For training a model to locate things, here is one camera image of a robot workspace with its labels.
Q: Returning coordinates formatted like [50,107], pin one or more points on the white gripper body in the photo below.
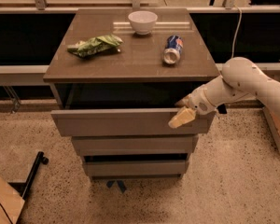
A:
[198,102]

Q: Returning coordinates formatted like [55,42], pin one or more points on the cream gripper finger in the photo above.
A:
[183,102]
[183,116]

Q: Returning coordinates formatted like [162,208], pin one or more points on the grey top drawer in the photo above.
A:
[125,122]

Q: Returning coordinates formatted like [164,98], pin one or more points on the grey drawer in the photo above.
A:
[125,122]
[96,146]
[134,168]

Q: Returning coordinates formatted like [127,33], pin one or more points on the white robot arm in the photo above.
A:
[238,78]

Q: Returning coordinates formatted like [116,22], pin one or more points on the grey middle drawer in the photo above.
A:
[96,146]

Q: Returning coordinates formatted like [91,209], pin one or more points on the grey bottom drawer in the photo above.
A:
[134,168]

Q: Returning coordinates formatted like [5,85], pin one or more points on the grey drawer cabinet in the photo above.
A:
[132,75]

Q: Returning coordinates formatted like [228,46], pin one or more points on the blue soda can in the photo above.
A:
[173,49]

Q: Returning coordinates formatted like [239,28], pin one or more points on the cardboard box right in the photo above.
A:
[274,125]

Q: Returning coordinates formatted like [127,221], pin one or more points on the white bowl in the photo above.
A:
[142,22]

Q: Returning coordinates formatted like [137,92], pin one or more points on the green chip bag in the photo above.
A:
[94,45]

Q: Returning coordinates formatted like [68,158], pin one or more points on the black wheeled stand leg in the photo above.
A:
[23,188]

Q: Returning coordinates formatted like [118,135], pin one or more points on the brown cardboard box left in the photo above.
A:
[11,203]

